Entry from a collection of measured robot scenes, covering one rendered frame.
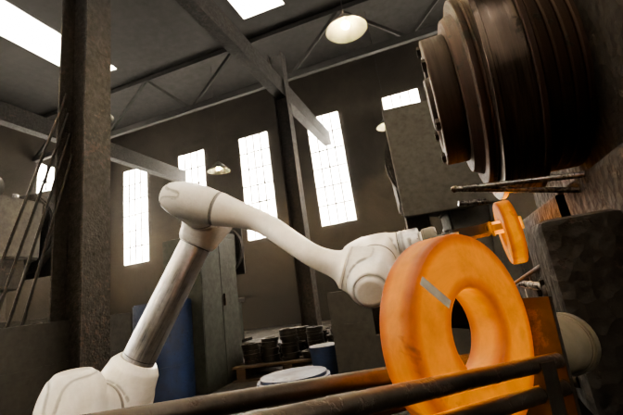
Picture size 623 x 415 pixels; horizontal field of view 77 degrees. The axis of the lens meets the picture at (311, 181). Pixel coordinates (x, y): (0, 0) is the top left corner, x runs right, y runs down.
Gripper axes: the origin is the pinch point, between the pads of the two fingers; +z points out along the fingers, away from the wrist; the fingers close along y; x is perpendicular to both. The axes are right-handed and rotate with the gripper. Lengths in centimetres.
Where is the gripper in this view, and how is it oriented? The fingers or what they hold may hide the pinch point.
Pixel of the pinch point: (506, 225)
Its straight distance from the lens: 106.8
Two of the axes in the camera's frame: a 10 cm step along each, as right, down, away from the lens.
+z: 9.3, -2.6, -2.7
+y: -3.3, -2.2, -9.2
